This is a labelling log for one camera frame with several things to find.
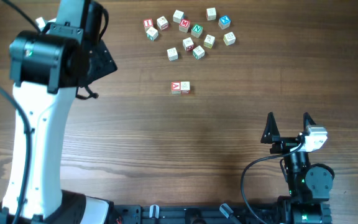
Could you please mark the blue X letter block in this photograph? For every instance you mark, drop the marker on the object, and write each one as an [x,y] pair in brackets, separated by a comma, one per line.
[224,22]

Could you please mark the yellow-sided picture block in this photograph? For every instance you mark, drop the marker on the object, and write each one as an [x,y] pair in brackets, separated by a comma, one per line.
[209,41]

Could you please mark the plain wooden block top right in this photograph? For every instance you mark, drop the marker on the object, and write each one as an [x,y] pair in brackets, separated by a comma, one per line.
[211,14]

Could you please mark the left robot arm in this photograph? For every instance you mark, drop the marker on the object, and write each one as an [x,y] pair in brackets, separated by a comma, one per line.
[48,67]

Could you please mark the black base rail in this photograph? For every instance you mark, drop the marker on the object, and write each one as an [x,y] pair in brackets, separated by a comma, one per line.
[261,213]

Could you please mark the teal-sided picture block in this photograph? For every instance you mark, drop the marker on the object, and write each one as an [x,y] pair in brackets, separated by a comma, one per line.
[152,33]

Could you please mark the red-sided picture block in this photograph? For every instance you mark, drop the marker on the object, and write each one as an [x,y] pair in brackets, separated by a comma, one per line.
[162,23]

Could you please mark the red I letter block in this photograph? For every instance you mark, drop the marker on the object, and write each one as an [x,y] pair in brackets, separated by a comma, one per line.
[148,23]

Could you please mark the dark red sided block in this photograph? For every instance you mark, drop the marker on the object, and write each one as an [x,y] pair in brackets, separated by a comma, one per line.
[185,87]

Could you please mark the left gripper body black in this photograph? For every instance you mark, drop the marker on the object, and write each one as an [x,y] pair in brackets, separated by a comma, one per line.
[87,43]

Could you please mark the red A letter block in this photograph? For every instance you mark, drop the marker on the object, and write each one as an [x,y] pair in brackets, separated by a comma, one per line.
[176,87]

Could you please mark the plain wooden picture block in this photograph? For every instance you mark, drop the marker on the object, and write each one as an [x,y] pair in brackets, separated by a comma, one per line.
[172,54]

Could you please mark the yellow-sided block right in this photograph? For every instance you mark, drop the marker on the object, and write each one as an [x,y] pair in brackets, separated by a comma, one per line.
[229,38]

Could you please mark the green-sided picture block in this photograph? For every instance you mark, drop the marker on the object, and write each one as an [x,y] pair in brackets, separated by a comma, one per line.
[198,52]

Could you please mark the plain top block blue side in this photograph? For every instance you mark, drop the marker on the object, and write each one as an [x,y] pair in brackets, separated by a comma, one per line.
[178,16]

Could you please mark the red M letter block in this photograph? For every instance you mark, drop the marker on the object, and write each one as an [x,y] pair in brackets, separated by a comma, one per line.
[184,25]

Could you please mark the red O sided block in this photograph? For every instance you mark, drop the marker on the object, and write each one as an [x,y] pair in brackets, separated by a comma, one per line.
[188,44]

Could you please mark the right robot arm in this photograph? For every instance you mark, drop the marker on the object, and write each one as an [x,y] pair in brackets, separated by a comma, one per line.
[309,184]

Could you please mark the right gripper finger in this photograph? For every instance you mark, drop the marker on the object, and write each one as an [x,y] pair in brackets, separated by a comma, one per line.
[307,120]
[271,133]

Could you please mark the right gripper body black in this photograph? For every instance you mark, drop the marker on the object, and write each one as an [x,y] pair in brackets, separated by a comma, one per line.
[285,144]

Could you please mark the green N letter block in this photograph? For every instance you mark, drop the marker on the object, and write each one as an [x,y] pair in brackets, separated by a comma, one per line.
[197,30]

